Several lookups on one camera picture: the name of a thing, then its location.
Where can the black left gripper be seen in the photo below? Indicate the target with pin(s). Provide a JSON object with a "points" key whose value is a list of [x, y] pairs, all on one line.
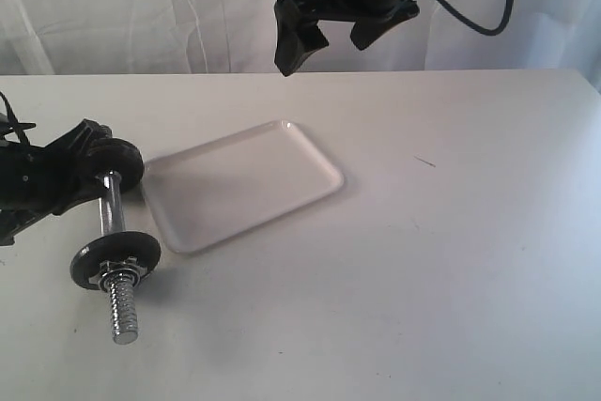
{"points": [[31, 183]]}

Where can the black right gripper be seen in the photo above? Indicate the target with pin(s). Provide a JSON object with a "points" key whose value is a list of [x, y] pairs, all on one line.
{"points": [[299, 36]]}

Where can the black plate end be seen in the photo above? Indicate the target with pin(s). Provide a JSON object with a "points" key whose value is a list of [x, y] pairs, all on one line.
{"points": [[129, 161]]}

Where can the chrome threaded dumbbell bar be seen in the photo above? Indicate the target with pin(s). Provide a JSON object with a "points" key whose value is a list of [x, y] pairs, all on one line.
{"points": [[124, 321]]}

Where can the black weight plate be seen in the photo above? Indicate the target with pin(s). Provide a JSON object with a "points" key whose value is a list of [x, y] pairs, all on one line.
{"points": [[106, 155]]}

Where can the chrome hex collar nut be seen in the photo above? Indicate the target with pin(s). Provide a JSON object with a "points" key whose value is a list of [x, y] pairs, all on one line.
{"points": [[112, 272]]}

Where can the white plastic tray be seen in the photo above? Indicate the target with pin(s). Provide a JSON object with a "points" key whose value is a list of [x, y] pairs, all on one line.
{"points": [[207, 194]]}

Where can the white backdrop curtain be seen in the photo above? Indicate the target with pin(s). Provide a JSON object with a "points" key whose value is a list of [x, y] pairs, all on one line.
{"points": [[56, 37]]}

